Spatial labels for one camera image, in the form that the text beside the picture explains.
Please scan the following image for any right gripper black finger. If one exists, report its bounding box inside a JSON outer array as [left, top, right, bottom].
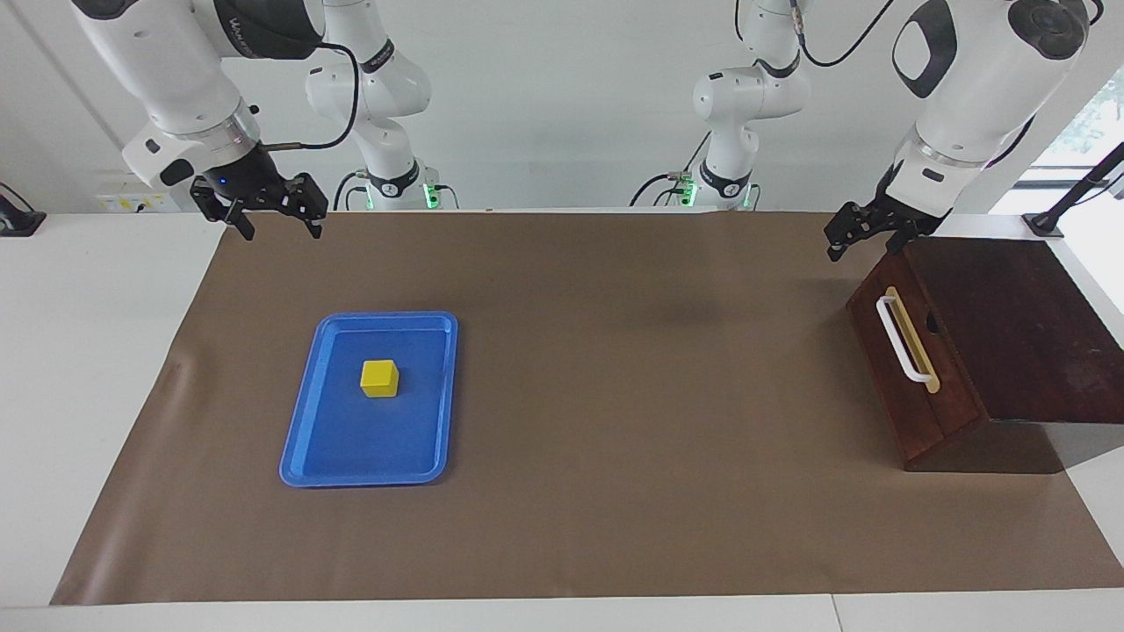
[[279, 173, 330, 240], [191, 178, 256, 242]]

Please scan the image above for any white drawer handle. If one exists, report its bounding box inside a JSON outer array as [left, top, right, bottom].
[[875, 295, 937, 384]]

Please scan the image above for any wooden drawer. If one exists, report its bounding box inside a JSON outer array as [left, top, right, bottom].
[[846, 248, 989, 472]]

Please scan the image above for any yellow cube block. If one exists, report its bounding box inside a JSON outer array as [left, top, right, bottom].
[[360, 359, 400, 399]]

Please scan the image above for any dark wooden drawer cabinet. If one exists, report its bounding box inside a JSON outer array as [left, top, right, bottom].
[[846, 235, 1124, 475]]

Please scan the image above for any bright window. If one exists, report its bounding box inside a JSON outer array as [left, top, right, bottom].
[[1032, 66, 1124, 185]]

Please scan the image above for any blue plastic tray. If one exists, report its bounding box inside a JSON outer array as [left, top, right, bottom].
[[278, 311, 459, 489]]

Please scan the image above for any brown table mat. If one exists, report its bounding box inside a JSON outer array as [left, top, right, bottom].
[[50, 211, 1124, 607]]

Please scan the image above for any white wall power outlet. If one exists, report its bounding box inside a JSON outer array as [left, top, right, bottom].
[[95, 191, 181, 214]]

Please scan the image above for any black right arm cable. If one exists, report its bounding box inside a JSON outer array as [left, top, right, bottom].
[[262, 42, 363, 152]]

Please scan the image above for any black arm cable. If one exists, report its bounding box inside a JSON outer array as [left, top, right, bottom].
[[786, 0, 898, 69], [262, 42, 363, 152]]

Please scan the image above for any black camera stand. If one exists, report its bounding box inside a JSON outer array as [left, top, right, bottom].
[[1023, 140, 1124, 240]]

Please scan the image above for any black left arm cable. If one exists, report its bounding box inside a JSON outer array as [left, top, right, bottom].
[[786, 0, 898, 69]]

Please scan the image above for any black clamp mount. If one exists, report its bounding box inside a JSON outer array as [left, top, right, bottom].
[[0, 182, 47, 238]]

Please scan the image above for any black base cable bundle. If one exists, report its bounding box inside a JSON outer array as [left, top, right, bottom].
[[629, 132, 714, 209]]

